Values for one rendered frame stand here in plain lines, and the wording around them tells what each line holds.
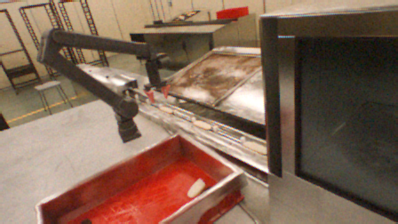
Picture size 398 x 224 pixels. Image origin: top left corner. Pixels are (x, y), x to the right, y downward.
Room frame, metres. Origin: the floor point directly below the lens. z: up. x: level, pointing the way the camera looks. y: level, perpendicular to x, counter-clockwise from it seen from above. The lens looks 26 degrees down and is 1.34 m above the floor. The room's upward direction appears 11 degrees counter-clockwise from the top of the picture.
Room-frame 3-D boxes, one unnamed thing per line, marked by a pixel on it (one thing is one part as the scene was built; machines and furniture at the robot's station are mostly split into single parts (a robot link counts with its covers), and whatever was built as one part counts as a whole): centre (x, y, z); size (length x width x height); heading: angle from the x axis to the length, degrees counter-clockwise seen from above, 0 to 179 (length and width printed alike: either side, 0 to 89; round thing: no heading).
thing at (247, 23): (4.80, -0.94, 0.44); 0.70 x 0.55 x 0.87; 36
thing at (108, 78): (2.02, 0.81, 0.89); 1.25 x 0.18 x 0.09; 36
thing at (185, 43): (5.37, -0.03, 0.51); 3.00 x 1.26 x 1.03; 36
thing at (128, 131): (1.00, 0.34, 0.86); 0.12 x 0.09 x 0.08; 24
